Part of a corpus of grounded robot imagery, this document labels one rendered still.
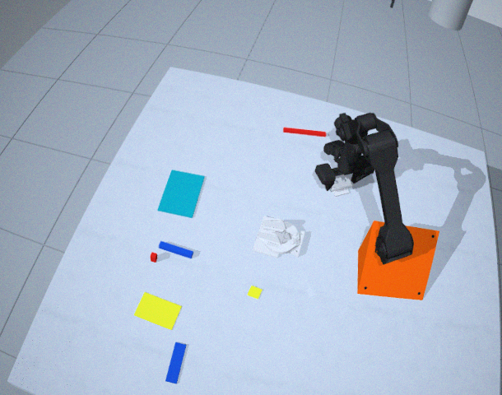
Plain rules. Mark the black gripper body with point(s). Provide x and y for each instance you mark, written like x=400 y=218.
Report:
x=345 y=166

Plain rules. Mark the teal flat rectangular plate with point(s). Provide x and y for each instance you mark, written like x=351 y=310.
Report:
x=180 y=196

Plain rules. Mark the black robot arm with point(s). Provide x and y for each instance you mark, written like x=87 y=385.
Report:
x=380 y=150

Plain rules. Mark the red thin bar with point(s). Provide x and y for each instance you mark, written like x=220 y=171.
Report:
x=305 y=132

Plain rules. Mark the yellow flat rectangular plate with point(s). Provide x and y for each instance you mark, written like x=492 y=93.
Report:
x=157 y=311

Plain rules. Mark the yellow square tile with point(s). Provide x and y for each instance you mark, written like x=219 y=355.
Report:
x=254 y=292

